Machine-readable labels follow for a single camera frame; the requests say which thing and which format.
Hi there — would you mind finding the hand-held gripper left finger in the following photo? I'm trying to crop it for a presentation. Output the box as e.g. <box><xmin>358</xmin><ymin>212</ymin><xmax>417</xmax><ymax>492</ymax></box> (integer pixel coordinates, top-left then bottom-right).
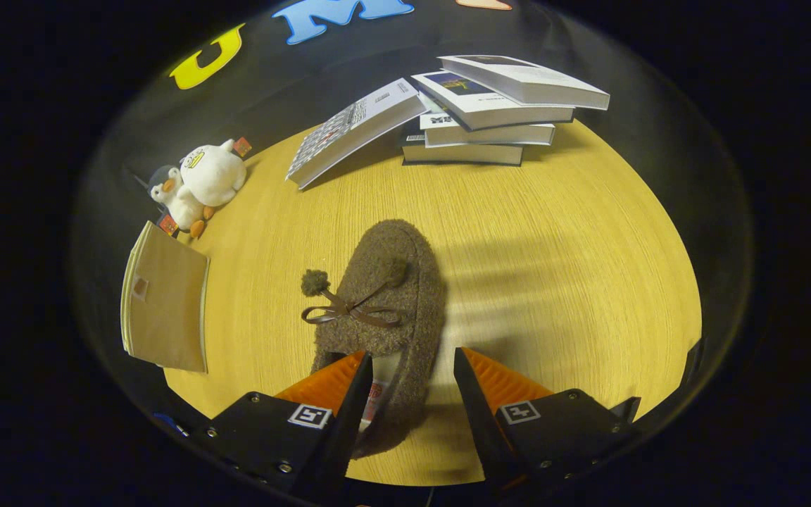
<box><xmin>191</xmin><ymin>351</ymin><xmax>375</xmax><ymax>499</ymax></box>

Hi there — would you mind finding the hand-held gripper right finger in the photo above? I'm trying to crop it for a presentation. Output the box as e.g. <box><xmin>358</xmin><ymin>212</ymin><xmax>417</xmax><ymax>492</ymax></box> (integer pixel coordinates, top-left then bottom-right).
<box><xmin>453</xmin><ymin>346</ymin><xmax>637</xmax><ymax>497</ymax></box>

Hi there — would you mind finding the brown fuzzy slipper shoe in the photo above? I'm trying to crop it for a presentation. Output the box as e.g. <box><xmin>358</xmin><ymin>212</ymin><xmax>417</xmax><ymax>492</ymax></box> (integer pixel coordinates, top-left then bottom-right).
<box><xmin>300</xmin><ymin>219</ymin><xmax>447</xmax><ymax>460</ymax></box>

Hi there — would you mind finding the beige fabric storage box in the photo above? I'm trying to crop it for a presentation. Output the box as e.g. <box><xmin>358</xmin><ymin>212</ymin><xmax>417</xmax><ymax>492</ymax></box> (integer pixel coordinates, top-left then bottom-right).
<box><xmin>120</xmin><ymin>220</ymin><xmax>210</xmax><ymax>374</ymax></box>

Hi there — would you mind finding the blue and white object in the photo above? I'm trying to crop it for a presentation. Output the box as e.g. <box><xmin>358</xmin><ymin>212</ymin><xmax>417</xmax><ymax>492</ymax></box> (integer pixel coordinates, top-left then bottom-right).
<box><xmin>153</xmin><ymin>413</ymin><xmax>190</xmax><ymax>438</ymax></box>

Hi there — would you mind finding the dark cover book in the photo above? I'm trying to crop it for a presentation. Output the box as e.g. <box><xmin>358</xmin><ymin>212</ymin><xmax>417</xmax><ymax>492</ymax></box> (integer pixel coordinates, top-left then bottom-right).
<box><xmin>401</xmin><ymin>130</ymin><xmax>524</xmax><ymax>167</ymax></box>

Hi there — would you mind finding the grey-headed penguin plush toy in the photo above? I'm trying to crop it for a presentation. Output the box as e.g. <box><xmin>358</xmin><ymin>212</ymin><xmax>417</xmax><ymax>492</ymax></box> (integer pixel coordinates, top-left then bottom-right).
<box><xmin>146</xmin><ymin>164</ymin><xmax>216</xmax><ymax>239</ymax></box>

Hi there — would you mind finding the white duck plush toy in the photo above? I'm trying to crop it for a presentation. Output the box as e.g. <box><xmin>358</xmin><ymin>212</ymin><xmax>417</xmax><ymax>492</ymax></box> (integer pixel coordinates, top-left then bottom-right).
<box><xmin>180</xmin><ymin>137</ymin><xmax>253</xmax><ymax>209</ymax></box>

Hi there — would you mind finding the white book with dark spine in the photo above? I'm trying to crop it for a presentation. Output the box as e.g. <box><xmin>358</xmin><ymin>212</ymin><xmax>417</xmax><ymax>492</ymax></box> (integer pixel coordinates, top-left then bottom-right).
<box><xmin>420</xmin><ymin>113</ymin><xmax>557</xmax><ymax>148</ymax></box>

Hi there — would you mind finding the grey patterned book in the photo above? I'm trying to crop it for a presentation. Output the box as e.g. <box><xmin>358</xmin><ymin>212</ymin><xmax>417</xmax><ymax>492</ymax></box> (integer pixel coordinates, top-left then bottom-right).
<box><xmin>286</xmin><ymin>77</ymin><xmax>429</xmax><ymax>190</ymax></box>

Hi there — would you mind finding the white book with blue cover picture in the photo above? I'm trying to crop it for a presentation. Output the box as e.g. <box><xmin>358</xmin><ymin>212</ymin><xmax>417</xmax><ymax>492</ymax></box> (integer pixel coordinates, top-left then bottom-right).
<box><xmin>411</xmin><ymin>70</ymin><xmax>576</xmax><ymax>132</ymax></box>

